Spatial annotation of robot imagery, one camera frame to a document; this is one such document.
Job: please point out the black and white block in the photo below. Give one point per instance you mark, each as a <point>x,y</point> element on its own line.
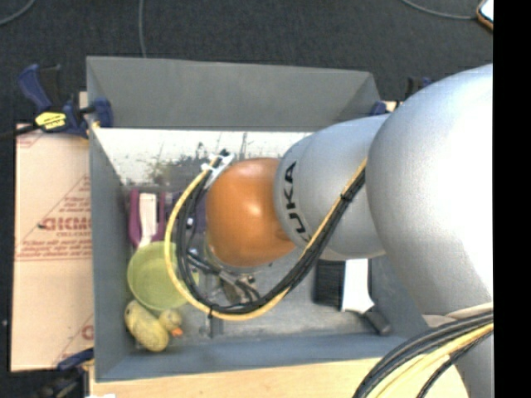
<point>332,284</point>

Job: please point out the purple and white tool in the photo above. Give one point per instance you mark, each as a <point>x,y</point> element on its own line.
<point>147,214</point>

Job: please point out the green bowl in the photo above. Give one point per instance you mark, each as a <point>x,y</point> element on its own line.
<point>151,276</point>

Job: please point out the brown cardboard board red print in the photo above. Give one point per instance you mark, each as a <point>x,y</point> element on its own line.
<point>50,288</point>

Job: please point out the grey metal bin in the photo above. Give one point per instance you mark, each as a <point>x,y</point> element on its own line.
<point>215,98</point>

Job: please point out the yellow toy duck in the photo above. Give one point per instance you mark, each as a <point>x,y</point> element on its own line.
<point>147,330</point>

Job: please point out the dark grey small block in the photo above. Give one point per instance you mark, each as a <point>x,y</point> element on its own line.
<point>378,321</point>

